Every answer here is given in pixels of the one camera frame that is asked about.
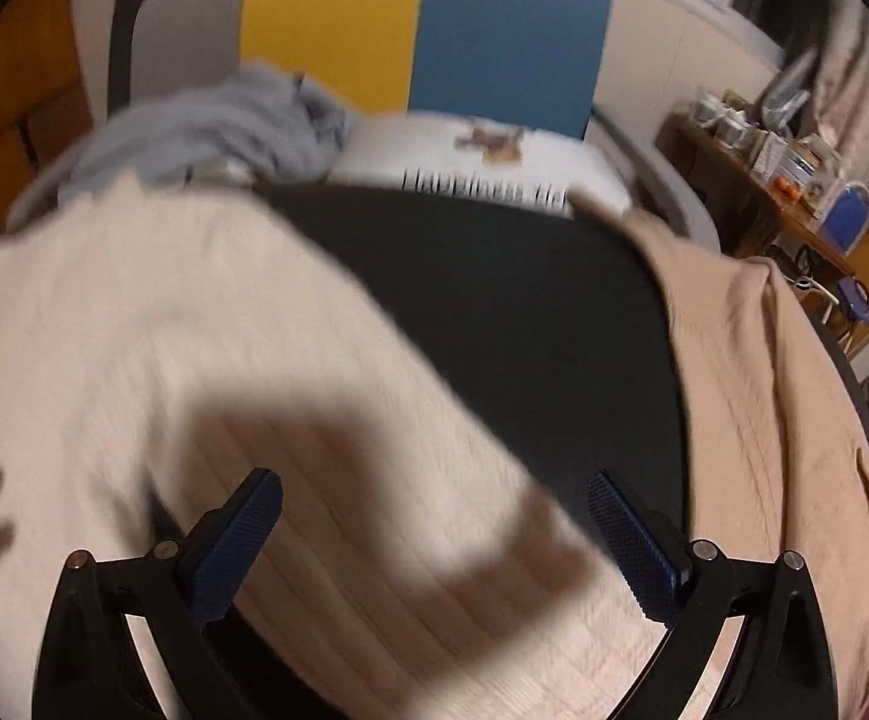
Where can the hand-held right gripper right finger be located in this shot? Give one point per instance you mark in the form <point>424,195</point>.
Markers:
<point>633,547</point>

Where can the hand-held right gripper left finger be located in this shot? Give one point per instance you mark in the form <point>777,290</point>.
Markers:
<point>239,532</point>

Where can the cream knit sweater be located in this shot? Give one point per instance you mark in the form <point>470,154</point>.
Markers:
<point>179,315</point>

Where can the beige garment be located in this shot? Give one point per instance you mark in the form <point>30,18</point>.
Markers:
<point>764,390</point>

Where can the wooden table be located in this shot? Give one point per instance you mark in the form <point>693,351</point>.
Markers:
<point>749,187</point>

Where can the wooden wardrobe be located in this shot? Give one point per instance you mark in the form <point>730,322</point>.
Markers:
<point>7,105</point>

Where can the pile of oranges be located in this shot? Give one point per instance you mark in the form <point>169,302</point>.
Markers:
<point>788,187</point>

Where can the blue folding chair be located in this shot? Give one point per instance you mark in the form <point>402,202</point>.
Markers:
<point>846,217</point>

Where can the grey garment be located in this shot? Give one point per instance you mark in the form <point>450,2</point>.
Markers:
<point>202,127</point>

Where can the white printed shirt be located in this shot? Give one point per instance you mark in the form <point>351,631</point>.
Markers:
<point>419,154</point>

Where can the printed cardboard box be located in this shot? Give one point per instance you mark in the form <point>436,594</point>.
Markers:
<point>809,163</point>

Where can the white mug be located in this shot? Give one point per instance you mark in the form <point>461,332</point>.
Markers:
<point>738,133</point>
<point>708,111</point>

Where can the silver plastic bag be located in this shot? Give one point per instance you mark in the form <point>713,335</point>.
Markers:
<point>786,90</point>

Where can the beige patterned curtain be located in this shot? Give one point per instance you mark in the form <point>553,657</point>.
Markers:
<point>861,75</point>

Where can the grey yellow blue armchair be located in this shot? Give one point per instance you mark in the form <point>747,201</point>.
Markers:
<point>329,7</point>

